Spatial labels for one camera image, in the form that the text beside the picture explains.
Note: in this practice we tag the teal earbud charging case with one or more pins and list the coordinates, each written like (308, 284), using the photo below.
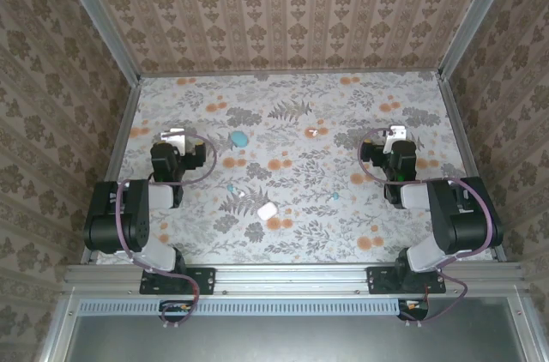
(239, 139)

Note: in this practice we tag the white earbud charging case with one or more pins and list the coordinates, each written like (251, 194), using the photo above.
(267, 211)

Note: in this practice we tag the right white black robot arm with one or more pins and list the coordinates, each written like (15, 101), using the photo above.
(454, 220)

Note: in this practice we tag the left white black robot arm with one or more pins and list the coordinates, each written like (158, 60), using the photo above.
(128, 216)

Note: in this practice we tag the floral patterned table cover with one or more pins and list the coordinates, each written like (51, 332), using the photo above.
(300, 92)

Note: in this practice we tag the grey metal sheet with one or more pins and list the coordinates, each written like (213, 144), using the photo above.
(300, 340)

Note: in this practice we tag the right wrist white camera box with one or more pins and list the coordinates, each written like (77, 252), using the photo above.
(396, 132)

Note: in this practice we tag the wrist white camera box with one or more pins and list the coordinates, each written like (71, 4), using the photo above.
(173, 136)
(396, 132)

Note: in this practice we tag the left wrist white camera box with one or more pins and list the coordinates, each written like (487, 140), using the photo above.
(173, 136)

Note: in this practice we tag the aluminium table side rail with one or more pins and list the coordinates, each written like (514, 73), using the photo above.
(456, 130)
(124, 130)

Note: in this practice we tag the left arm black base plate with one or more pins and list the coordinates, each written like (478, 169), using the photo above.
(201, 280)

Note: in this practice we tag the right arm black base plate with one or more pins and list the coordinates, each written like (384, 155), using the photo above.
(377, 280)

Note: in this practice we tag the aluminium frame post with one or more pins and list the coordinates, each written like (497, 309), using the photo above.
(476, 14)
(98, 19)

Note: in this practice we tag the aluminium mounting rail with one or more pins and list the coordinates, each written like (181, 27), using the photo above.
(291, 278)

